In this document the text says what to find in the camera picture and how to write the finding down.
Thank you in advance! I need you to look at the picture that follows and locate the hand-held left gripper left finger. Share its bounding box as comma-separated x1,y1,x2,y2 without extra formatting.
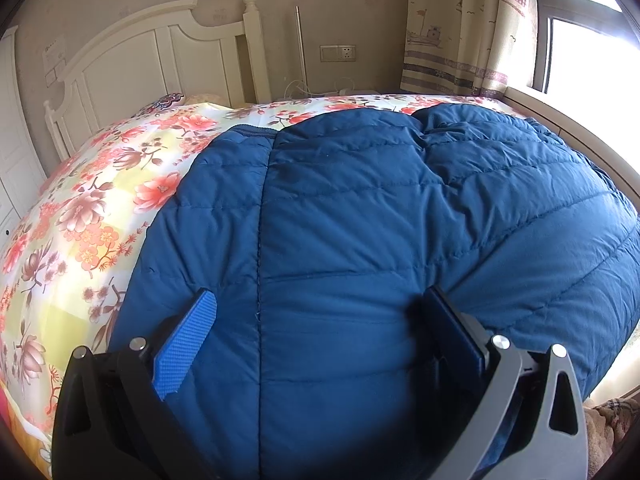
52,287,222,480

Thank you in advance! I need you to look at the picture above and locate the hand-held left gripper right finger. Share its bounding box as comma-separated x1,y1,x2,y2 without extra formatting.
421,285,590,480

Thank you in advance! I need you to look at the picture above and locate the blue down jacket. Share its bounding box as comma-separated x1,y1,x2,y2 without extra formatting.
107,101,640,480

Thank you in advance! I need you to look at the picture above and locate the floral bed sheet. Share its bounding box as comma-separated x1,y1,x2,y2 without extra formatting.
0,93,526,480

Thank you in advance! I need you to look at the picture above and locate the brown plush blanket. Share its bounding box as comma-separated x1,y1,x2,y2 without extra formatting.
581,396,640,477

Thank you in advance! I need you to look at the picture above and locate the beige window sill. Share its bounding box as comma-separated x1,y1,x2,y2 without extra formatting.
504,85,640,203

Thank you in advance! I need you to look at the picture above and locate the floral pillow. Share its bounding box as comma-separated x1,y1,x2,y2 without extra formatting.
135,92,185,113

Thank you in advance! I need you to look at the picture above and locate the white wardrobe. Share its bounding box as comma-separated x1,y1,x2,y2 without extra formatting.
0,25,49,263

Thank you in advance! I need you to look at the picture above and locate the white wooden headboard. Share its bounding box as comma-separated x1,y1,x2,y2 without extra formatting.
44,0,273,162

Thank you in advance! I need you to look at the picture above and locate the cream printed curtain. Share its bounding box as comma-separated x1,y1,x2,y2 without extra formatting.
400,0,537,99

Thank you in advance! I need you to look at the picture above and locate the thin metal pole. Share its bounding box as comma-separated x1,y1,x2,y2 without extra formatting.
293,6,309,98

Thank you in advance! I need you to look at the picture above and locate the window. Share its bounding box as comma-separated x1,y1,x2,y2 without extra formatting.
531,0,640,97

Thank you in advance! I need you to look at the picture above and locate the white cable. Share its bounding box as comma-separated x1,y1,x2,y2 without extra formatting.
281,78,313,102

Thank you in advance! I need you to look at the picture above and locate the wall socket panel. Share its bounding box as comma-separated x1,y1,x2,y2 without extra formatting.
320,44,357,64

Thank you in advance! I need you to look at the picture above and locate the white wall switch plate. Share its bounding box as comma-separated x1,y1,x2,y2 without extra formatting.
42,37,69,87

